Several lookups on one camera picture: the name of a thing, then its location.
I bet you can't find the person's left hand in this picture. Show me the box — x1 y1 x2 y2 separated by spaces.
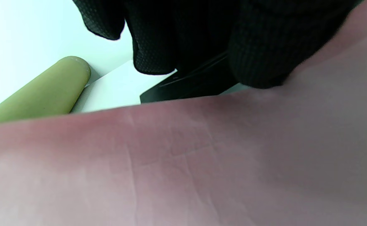
72 0 364 89

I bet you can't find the black bar paperweight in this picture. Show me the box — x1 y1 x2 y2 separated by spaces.
139 52 239 104

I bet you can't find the pink paper sheet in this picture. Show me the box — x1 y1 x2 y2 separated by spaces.
0 0 367 226

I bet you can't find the brown cardboard mailing tube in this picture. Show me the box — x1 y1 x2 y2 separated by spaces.
0 56 91 126

